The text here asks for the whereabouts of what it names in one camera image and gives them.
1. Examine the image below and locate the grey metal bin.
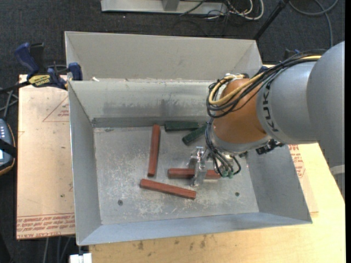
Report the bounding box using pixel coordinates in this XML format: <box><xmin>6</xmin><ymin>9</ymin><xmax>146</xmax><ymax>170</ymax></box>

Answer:
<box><xmin>64</xmin><ymin>31</ymin><xmax>313</xmax><ymax>247</ymax></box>

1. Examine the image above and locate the dark green flat block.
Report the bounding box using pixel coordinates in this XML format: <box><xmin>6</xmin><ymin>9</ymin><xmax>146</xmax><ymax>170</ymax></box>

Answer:
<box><xmin>182</xmin><ymin>124</ymin><xmax>208</xmax><ymax>146</ymax></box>
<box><xmin>164</xmin><ymin>121</ymin><xmax>200</xmax><ymax>132</ymax></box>

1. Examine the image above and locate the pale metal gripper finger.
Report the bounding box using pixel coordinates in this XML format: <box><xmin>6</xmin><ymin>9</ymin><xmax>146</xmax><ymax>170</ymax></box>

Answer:
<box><xmin>190</xmin><ymin>162</ymin><xmax>207</xmax><ymax>187</ymax></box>
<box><xmin>188</xmin><ymin>146</ymin><xmax>206</xmax><ymax>170</ymax></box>

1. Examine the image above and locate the brown cardboard board red print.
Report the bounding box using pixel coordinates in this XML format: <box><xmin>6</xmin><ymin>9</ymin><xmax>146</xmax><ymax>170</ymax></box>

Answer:
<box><xmin>16</xmin><ymin>74</ymin><xmax>320</xmax><ymax>241</ymax></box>

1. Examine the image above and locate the red-brown flat block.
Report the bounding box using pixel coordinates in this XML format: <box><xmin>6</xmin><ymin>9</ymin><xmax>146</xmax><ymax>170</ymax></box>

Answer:
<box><xmin>147</xmin><ymin>124</ymin><xmax>161</xmax><ymax>178</ymax></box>
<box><xmin>139</xmin><ymin>178</ymin><xmax>197</xmax><ymax>201</ymax></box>
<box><xmin>167</xmin><ymin>168</ymin><xmax>222</xmax><ymax>180</ymax></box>

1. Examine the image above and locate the black cylinder on white bracket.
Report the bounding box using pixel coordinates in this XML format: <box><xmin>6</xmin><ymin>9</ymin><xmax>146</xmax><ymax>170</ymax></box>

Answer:
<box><xmin>255</xmin><ymin>139</ymin><xmax>285</xmax><ymax>155</ymax></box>

